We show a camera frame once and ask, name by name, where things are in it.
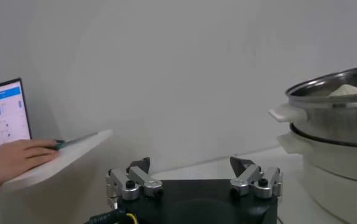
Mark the white electric cooking pot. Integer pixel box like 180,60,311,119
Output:
277,124,357,224

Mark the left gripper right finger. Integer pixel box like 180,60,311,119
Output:
229,156,284,200

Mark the white steamed baozi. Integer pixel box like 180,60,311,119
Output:
328,84,357,97

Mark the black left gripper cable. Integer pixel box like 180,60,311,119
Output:
85,208,138,224

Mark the person's bare hand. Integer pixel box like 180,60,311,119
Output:
0,139,60,194

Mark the black laptop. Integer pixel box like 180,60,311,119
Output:
0,78,32,153

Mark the white side table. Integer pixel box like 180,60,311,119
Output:
0,129,114,224

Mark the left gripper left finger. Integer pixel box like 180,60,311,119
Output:
105,157,164,211

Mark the perforated steel steamer basket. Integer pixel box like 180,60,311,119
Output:
268,64,357,147

